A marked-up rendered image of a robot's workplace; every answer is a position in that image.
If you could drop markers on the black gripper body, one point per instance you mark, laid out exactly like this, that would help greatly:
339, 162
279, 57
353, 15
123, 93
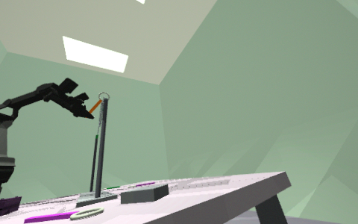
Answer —
72, 105

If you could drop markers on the orange handle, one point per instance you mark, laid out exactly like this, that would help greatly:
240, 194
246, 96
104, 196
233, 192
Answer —
98, 103

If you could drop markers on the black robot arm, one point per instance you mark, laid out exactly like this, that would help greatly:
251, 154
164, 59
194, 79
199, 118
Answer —
45, 92

